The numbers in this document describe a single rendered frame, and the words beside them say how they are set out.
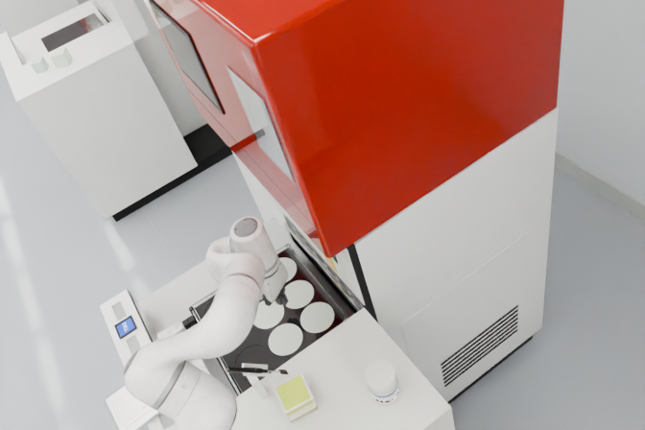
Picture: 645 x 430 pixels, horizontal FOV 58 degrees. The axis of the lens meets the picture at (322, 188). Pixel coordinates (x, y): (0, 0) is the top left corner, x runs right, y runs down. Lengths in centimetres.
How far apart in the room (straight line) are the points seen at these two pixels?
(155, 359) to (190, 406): 11
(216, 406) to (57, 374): 214
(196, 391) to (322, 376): 47
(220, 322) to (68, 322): 232
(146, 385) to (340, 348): 59
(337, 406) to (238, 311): 46
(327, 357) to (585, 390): 128
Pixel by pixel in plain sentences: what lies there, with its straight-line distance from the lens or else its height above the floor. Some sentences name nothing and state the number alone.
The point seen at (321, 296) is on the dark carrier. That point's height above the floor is 90.
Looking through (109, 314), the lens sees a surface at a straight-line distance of 191.
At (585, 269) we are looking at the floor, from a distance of 284.
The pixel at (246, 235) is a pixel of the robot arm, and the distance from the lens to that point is 141.
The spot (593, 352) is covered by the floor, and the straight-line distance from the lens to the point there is 263.
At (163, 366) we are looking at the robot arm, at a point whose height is 142.
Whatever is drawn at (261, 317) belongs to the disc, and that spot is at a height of 90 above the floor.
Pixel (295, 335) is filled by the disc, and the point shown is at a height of 90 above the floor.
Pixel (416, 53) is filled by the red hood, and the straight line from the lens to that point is 121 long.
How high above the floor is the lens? 230
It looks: 44 degrees down
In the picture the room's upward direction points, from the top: 18 degrees counter-clockwise
